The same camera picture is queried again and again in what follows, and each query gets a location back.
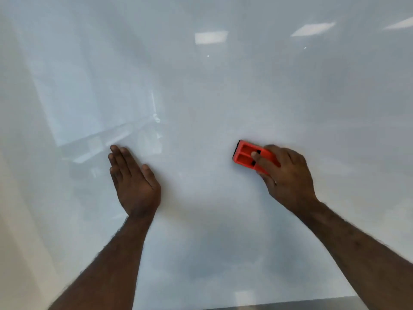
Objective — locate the person's left hand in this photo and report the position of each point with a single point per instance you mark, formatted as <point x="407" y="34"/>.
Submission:
<point x="137" y="190"/>

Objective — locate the person's right hand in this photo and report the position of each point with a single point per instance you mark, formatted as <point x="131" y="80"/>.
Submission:
<point x="290" y="177"/>

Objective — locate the person's left middle finger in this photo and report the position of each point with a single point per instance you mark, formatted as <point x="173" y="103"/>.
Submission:
<point x="120" y="159"/>

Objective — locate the person's right thumb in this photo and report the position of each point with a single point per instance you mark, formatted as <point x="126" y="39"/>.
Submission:
<point x="266" y="181"/>

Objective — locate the person's left little finger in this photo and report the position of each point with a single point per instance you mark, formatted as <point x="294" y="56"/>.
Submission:
<point x="114" y="175"/>

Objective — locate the person's left thumb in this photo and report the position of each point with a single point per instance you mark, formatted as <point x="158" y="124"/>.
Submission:
<point x="150" y="175"/>

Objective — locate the orange whiteboard eraser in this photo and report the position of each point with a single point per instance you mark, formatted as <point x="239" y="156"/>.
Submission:
<point x="245" y="154"/>

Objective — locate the person's left forearm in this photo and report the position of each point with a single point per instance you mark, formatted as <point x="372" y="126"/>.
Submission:
<point x="109" y="267"/>

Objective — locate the person's right forearm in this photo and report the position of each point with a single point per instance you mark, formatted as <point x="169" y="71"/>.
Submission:
<point x="361" y="255"/>

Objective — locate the glossy white whiteboard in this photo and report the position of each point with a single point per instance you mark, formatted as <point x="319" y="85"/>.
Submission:
<point x="209" y="93"/>

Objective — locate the grey whiteboard tray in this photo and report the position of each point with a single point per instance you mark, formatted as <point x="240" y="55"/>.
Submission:
<point x="290" y="304"/>

